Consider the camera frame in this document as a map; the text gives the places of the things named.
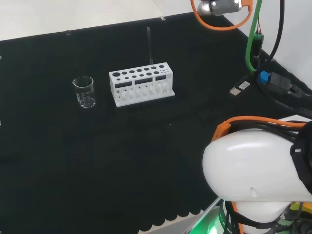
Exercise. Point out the clear glass rod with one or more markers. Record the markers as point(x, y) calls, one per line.
point(150, 46)

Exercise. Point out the white test tube rack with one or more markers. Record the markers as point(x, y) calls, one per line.
point(140, 75)

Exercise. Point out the black bench cloth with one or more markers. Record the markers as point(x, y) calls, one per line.
point(146, 151)

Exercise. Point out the clear glass beaker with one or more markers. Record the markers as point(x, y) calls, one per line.
point(84, 97)

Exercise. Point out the usb plug with white label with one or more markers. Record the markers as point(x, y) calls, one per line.
point(241, 86)

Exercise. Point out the green terminal connector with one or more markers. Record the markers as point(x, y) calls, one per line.
point(258, 40)

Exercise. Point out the black connector block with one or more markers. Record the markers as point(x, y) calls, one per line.
point(280, 83)

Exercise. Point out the yellow stop button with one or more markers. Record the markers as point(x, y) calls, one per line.
point(296, 206)

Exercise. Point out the silver wrist mount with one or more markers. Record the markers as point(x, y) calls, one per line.
point(219, 6)

